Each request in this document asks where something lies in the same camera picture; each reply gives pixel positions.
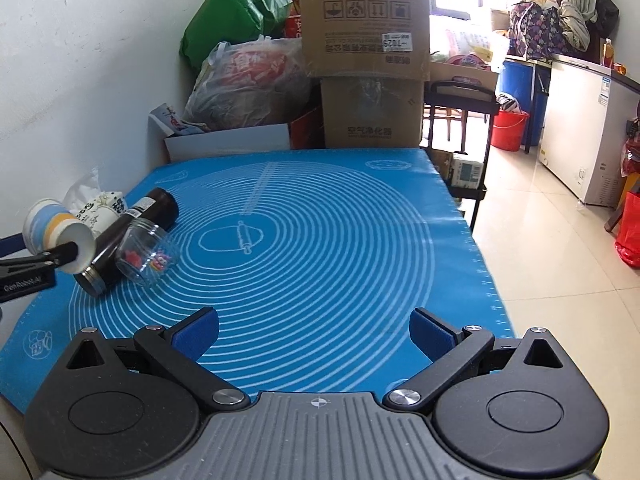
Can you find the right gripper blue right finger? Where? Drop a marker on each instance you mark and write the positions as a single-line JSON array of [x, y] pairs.
[[455, 355]]

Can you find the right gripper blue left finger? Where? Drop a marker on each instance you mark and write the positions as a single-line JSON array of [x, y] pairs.
[[173, 354]]

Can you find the blue yellow paper cup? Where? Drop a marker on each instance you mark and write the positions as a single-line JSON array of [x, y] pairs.
[[49, 224]]

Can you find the blood pressure monitor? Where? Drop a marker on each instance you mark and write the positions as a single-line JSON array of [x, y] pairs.
[[465, 171]]

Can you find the black metal cart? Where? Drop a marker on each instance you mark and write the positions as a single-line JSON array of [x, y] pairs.
[[456, 100]]

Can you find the purple patterned bag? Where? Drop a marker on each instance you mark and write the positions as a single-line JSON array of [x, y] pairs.
[[535, 32]]

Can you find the white chest freezer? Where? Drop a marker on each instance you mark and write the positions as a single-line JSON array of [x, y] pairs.
[[588, 109]]

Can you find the lower cardboard box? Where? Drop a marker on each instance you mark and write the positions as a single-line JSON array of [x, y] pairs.
[[363, 112]]

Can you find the red plastic bag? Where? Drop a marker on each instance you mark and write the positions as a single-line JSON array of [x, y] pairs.
[[627, 243]]

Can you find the black thermos bottle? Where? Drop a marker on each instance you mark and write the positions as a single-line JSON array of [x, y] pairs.
[[101, 275]]

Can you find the large upper cardboard box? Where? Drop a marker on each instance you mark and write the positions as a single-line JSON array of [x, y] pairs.
[[373, 38]]

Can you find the white open box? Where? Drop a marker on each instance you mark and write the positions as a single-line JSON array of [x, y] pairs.
[[185, 141]]

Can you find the blue barrel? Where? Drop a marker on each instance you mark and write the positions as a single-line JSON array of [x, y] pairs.
[[528, 82]]

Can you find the clear bag with red contents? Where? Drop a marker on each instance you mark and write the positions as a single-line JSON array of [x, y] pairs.
[[260, 82]]

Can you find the red bucket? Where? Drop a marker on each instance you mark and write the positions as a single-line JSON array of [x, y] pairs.
[[508, 129]]

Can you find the green plastic bag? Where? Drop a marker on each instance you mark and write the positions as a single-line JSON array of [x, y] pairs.
[[234, 21]]

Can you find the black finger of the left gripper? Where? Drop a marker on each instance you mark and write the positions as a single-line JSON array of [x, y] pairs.
[[23, 276]]

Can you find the clear glass jar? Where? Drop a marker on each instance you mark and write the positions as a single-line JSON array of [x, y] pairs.
[[146, 253]]

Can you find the blue silicone baking mat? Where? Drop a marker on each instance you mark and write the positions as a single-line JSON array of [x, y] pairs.
[[313, 260]]

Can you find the white printed paper cup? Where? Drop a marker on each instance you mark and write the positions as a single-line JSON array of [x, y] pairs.
[[102, 211]]

